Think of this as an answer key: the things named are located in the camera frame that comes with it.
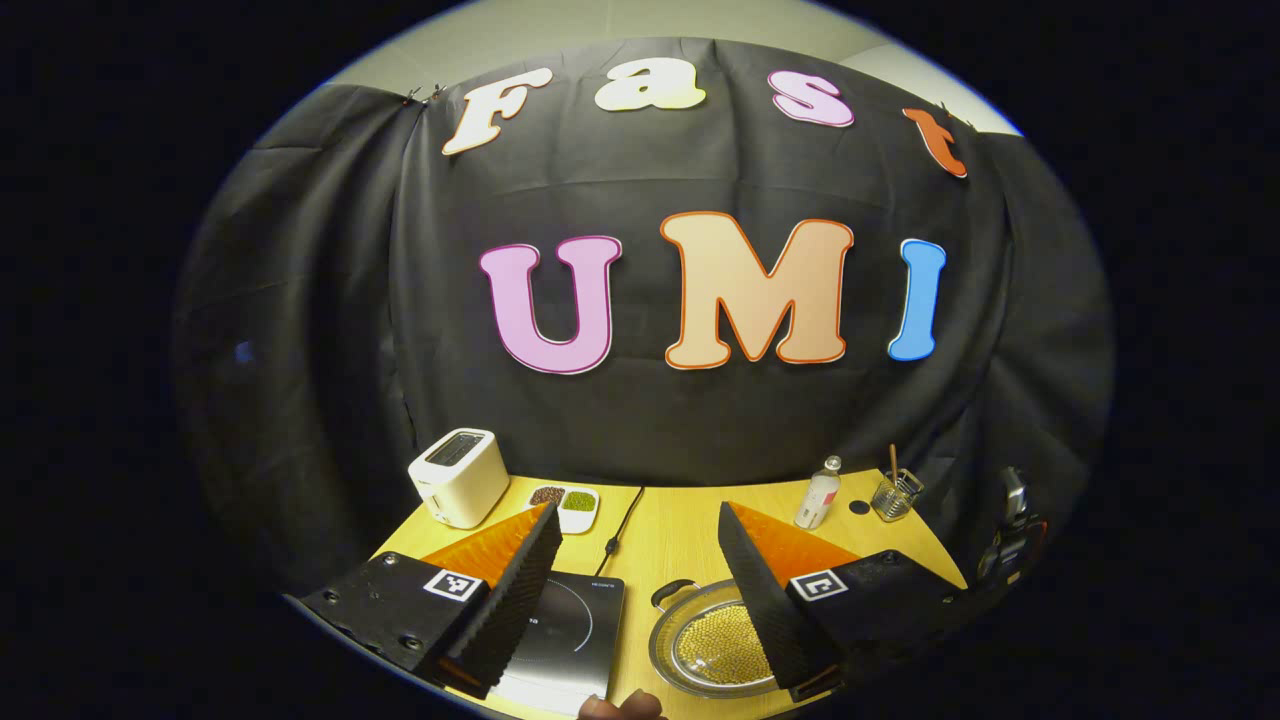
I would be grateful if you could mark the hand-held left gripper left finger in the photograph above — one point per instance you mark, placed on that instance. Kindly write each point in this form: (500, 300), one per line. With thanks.
(520, 600)

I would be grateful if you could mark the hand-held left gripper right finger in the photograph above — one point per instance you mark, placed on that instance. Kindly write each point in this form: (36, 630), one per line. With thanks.
(765, 600)

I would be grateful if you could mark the pile of yellow soybeans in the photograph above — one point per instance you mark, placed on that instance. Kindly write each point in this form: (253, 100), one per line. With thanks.
(720, 645)

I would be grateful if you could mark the black induction cooktop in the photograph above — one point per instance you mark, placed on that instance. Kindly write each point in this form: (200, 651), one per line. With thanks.
(580, 640)

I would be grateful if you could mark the white divided dish of beans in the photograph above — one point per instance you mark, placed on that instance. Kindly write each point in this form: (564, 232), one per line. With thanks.
(578, 505)

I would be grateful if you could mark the clear bottle with white label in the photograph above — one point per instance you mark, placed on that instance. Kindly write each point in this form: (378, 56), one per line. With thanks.
(818, 500)

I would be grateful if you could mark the white toaster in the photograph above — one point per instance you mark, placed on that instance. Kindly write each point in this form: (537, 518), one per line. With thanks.
(455, 485)

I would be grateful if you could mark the black backdrop cloth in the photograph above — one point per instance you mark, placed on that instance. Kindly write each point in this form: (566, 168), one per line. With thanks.
(420, 300)

